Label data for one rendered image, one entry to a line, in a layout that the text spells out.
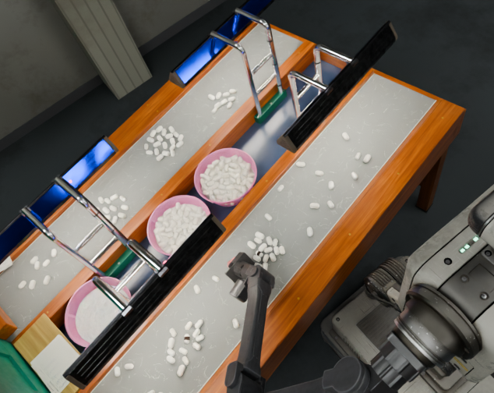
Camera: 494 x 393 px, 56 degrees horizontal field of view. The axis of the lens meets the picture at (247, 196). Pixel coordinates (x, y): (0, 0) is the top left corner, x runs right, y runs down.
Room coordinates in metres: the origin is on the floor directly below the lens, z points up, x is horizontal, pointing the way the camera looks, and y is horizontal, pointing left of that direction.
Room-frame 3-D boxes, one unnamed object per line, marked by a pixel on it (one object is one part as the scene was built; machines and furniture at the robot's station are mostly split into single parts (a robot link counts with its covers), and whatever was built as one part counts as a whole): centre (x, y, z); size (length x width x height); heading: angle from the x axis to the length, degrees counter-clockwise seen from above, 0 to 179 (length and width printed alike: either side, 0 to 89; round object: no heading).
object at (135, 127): (1.54, 0.42, 0.67); 1.81 x 0.12 x 0.19; 120
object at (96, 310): (0.76, 0.68, 0.71); 0.22 x 0.22 x 0.06
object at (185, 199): (0.98, 0.29, 0.72); 0.27 x 0.27 x 0.10
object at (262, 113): (1.51, -0.22, 0.90); 0.20 x 0.19 x 0.45; 120
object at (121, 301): (0.68, 0.42, 0.90); 0.20 x 0.19 x 0.45; 120
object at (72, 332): (0.76, 0.68, 0.72); 0.27 x 0.27 x 0.10
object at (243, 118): (1.21, 0.23, 0.71); 1.81 x 0.06 x 0.11; 120
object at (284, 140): (1.09, -0.45, 1.08); 0.62 x 0.08 x 0.07; 120
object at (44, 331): (0.66, 0.86, 0.77); 0.33 x 0.15 x 0.01; 30
